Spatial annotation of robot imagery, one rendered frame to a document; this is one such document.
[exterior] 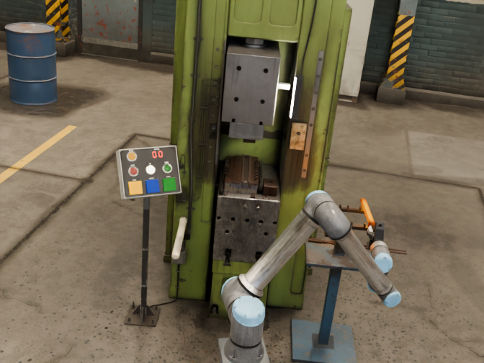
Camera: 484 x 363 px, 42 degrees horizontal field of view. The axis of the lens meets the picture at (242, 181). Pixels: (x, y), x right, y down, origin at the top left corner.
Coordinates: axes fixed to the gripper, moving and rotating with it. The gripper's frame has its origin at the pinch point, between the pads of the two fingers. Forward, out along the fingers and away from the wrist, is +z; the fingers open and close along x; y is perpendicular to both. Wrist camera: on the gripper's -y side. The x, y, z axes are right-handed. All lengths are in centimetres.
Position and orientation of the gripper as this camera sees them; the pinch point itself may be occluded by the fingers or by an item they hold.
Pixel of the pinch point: (373, 225)
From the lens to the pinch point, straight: 351.3
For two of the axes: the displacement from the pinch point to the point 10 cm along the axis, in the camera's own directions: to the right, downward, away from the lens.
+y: -1.0, 9.1, 4.1
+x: 9.9, 1.1, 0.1
